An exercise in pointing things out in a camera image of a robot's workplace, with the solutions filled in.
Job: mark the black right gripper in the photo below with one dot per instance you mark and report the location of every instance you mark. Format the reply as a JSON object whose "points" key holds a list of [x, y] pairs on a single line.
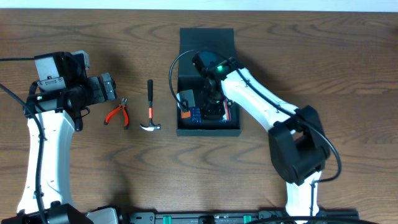
{"points": [[212, 113]]}

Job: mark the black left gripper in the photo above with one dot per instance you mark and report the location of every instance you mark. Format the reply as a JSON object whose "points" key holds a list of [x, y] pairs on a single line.
{"points": [[106, 87]]}

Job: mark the blue screwdriver set case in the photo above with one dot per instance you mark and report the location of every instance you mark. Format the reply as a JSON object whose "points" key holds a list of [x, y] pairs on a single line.
{"points": [[196, 114]]}

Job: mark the small black handled hammer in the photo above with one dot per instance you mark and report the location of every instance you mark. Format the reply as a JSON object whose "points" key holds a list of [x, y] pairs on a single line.
{"points": [[151, 127]]}

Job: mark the orange scraper wooden handle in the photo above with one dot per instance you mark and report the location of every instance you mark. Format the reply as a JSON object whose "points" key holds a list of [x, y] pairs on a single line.
{"points": [[185, 114]]}

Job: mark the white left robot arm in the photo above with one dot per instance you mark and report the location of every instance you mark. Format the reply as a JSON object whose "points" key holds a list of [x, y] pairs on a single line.
{"points": [[55, 102]]}

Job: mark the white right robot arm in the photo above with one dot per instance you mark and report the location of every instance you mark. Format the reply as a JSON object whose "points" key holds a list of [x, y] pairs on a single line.
{"points": [[297, 143]]}

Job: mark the dark green open box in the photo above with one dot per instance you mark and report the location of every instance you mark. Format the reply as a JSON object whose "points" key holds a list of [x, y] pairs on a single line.
{"points": [[218, 40]]}

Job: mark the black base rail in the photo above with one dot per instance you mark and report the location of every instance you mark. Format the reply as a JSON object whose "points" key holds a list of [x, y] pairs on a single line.
{"points": [[230, 217]]}

